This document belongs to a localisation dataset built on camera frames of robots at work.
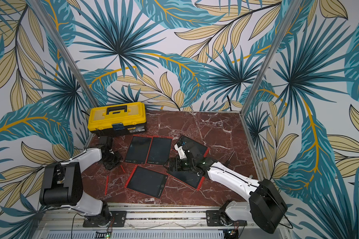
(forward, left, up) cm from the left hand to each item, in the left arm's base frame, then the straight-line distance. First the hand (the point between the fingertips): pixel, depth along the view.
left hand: (121, 164), depth 91 cm
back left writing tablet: (+10, -22, -1) cm, 24 cm away
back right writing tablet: (0, -33, +19) cm, 38 cm away
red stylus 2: (-13, +5, -1) cm, 14 cm away
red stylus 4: (-3, -8, -1) cm, 8 cm away
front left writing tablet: (-10, -17, -2) cm, 20 cm away
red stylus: (-10, -48, -1) cm, 49 cm away
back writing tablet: (+11, -8, -1) cm, 13 cm away
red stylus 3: (-3, -1, -1) cm, 3 cm away
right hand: (-5, -30, +11) cm, 33 cm away
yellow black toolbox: (+23, +4, +15) cm, 28 cm away
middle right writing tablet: (-7, -41, -2) cm, 42 cm away
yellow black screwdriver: (+6, -67, 0) cm, 68 cm away
